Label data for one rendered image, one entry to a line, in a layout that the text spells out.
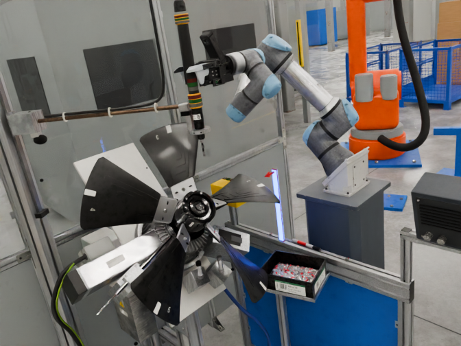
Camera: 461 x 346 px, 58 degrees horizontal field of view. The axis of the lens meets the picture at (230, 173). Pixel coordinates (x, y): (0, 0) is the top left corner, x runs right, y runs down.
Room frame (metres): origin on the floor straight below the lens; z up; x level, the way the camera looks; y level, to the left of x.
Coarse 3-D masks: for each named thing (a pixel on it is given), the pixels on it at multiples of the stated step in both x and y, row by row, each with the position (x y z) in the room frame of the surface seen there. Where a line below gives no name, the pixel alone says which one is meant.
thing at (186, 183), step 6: (186, 180) 1.35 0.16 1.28; (192, 180) 1.34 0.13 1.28; (174, 186) 1.36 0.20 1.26; (180, 186) 1.35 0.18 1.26; (186, 186) 1.34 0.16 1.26; (192, 186) 1.33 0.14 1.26; (174, 192) 1.34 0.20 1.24; (180, 192) 1.34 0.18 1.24; (186, 192) 1.33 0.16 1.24; (180, 198) 1.32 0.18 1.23
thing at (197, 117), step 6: (180, 0) 1.33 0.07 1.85; (174, 6) 1.33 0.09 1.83; (180, 6) 1.32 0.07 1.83; (192, 108) 1.33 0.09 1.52; (198, 108) 1.32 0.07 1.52; (192, 114) 1.33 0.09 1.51; (198, 114) 1.32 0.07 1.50; (198, 120) 1.32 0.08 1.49; (198, 126) 1.32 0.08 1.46; (198, 138) 1.33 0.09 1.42
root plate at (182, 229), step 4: (184, 224) 1.21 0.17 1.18; (180, 228) 1.19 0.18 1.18; (184, 228) 1.21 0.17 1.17; (180, 232) 1.18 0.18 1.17; (184, 232) 1.20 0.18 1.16; (180, 236) 1.18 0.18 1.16; (184, 236) 1.20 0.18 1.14; (188, 236) 1.23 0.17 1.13; (180, 240) 1.18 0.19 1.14; (188, 240) 1.22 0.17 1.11; (184, 244) 1.19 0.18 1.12; (184, 248) 1.19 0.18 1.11
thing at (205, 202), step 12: (192, 192) 1.26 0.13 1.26; (204, 192) 1.29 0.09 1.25; (192, 204) 1.24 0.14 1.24; (204, 204) 1.26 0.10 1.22; (180, 216) 1.22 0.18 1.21; (192, 216) 1.20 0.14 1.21; (204, 216) 1.23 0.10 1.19; (168, 228) 1.26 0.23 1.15; (192, 228) 1.22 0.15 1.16; (204, 228) 1.30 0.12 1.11; (192, 240) 1.26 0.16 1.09
